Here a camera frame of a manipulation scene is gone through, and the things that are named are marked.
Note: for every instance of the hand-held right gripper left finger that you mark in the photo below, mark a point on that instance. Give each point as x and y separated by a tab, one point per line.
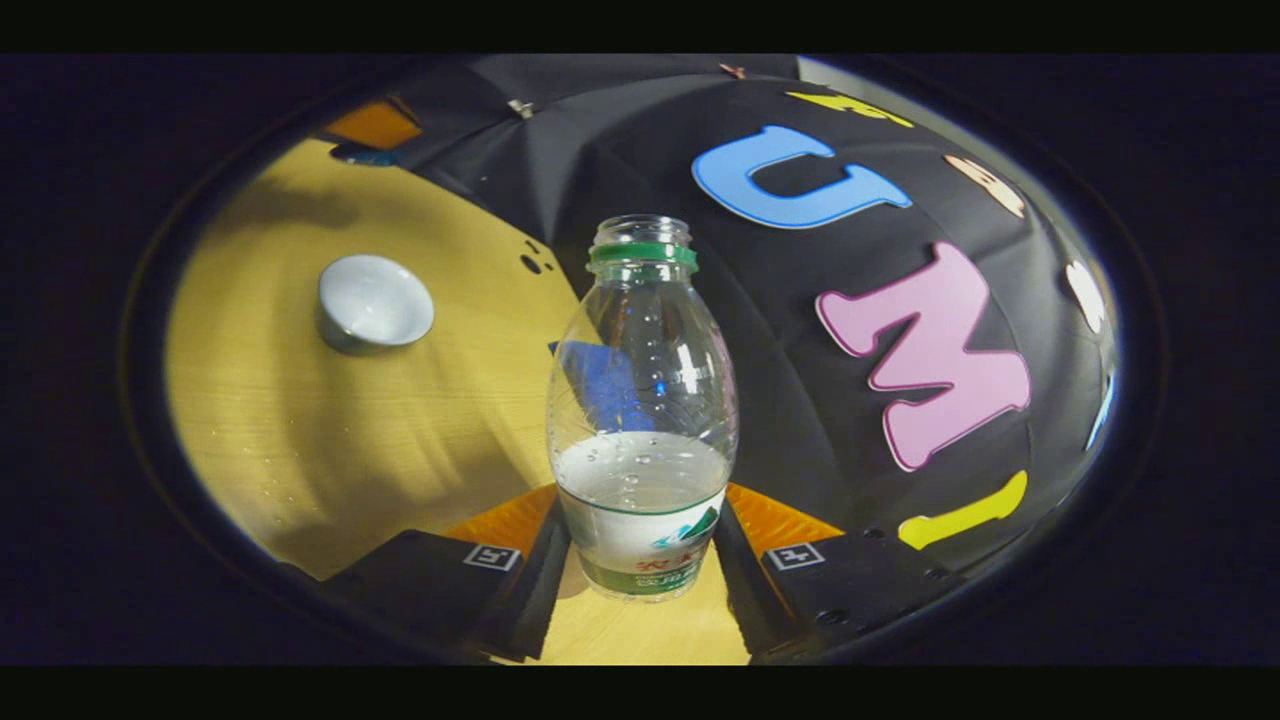
520	590

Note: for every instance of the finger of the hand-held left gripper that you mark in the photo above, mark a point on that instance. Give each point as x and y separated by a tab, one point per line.
375	125

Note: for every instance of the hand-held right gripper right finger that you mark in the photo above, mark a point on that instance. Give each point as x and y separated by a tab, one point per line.
745	590

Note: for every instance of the dark blue teacup lid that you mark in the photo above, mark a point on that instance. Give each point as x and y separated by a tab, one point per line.
362	156

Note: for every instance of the white teacup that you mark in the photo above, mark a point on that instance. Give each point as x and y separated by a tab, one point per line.
375	300

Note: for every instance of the clear plastic water bottle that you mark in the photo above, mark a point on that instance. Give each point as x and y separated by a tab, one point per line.
640	400

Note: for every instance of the white clip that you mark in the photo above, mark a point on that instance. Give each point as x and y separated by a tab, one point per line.
520	107

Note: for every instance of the orange spring clip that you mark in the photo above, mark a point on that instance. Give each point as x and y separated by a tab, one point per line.
733	70

